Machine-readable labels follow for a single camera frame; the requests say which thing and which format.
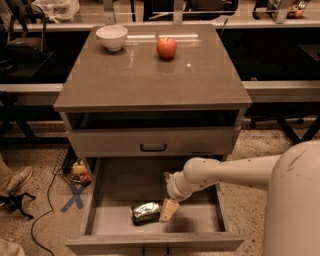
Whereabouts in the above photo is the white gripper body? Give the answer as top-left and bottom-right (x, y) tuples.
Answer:
(166, 172), (193, 202)

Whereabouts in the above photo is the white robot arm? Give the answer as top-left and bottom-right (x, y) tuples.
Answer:
(160, 141), (320, 256)

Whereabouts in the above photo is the open grey middle drawer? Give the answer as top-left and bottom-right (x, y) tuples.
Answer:
(66, 157), (244, 256)

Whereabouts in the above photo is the closed grey top drawer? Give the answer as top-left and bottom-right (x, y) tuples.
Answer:
(67, 127), (240, 158)

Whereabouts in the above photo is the grey drawer cabinet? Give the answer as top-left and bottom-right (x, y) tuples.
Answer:
(53, 23), (253, 256)

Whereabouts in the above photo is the blue tape cross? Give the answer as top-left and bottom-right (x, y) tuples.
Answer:
(61, 184), (86, 213)

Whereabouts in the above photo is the red apple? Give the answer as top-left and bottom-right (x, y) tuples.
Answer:
(156, 38), (177, 60)

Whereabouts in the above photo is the person's shoe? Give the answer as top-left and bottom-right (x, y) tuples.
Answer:
(5, 166), (33, 193)

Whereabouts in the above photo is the white ceramic bowl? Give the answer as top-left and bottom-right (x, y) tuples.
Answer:
(96, 25), (128, 51)

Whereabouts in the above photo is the black office chair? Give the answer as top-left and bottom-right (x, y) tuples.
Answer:
(0, 0), (51, 78)

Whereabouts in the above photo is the wire basket with items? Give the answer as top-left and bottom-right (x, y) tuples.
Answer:
(53, 147), (91, 186)

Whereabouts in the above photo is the black floor cable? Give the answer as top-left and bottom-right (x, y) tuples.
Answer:
(30, 166), (64, 256)

